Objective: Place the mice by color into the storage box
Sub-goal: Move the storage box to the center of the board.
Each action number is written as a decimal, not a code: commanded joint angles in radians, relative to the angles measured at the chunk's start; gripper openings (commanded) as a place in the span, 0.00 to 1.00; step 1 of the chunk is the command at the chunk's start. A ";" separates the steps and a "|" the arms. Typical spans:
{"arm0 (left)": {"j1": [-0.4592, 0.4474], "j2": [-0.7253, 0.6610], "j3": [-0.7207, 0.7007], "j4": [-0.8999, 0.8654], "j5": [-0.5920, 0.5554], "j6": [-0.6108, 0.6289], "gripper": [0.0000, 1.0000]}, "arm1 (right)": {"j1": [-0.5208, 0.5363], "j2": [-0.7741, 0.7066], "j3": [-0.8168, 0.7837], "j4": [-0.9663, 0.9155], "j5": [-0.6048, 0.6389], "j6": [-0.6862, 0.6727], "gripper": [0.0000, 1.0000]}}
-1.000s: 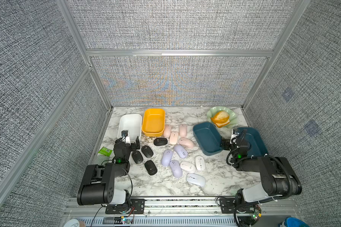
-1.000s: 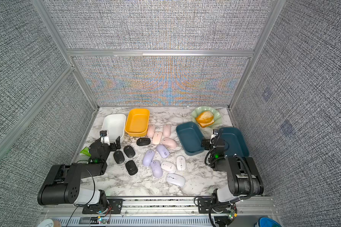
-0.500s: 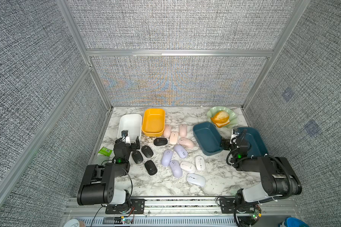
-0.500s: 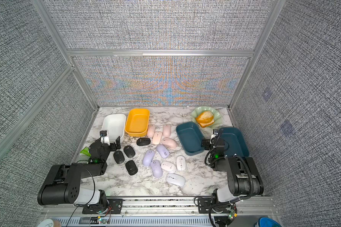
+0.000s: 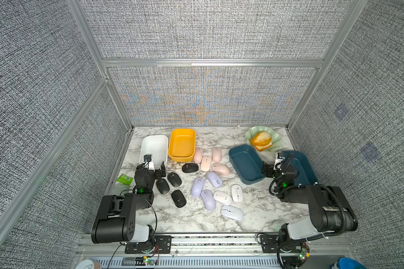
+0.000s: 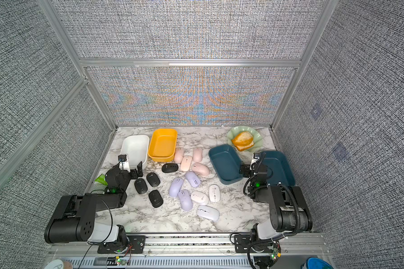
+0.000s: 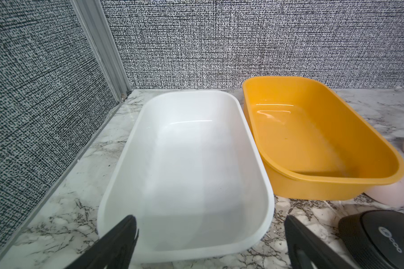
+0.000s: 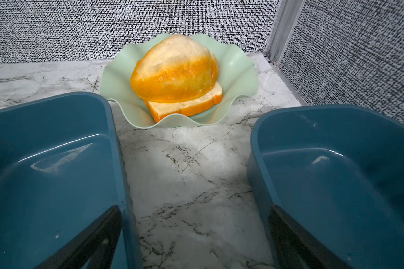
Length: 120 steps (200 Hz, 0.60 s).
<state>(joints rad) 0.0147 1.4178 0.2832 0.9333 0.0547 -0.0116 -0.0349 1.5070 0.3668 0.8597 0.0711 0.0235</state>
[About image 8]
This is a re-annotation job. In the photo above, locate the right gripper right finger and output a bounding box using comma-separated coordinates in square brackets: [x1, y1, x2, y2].
[268, 205, 351, 269]

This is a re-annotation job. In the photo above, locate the round bread bun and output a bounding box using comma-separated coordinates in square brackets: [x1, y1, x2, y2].
[130, 34, 220, 103]

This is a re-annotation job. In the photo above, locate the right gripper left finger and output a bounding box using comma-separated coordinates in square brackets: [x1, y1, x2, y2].
[37, 205, 123, 269]

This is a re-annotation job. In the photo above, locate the teal storage box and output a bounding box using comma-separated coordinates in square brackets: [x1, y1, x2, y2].
[247, 105, 404, 269]
[0, 93, 143, 269]

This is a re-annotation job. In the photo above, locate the bread slice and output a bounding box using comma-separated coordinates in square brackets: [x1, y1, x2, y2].
[144, 82, 223, 123]

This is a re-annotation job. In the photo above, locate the green wavy plate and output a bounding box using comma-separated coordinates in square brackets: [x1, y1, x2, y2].
[99, 33, 259, 129]

